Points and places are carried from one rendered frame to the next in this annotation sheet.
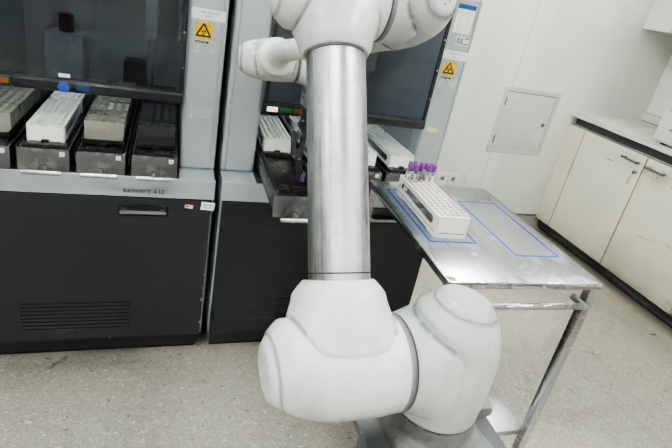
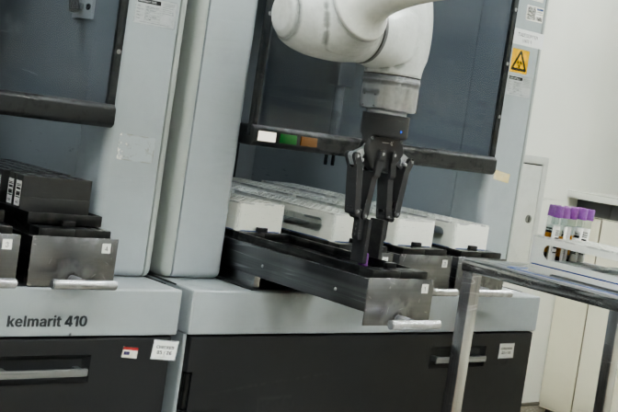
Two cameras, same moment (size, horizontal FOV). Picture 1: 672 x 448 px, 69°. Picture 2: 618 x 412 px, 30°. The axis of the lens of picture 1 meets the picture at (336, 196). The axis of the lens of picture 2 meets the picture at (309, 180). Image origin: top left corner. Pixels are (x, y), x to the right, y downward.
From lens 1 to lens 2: 0.92 m
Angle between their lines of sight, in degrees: 27
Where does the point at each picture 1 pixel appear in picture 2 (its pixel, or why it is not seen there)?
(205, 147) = (139, 224)
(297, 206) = (402, 300)
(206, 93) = (150, 107)
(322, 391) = not seen: outside the picture
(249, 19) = not seen: outside the picture
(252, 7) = not seen: outside the picture
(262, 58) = (344, 7)
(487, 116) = not seen: hidden behind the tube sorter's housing
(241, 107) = (208, 136)
